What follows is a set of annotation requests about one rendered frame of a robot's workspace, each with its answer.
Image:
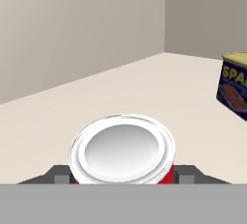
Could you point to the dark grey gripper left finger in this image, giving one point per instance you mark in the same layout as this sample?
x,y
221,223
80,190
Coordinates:
x,y
56,173

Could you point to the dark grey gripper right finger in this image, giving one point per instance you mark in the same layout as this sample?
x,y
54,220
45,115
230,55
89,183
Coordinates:
x,y
189,173

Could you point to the red can with white lid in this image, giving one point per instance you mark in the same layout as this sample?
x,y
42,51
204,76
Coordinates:
x,y
122,149

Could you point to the blue and yellow meat tin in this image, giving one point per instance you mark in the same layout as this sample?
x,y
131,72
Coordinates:
x,y
234,84

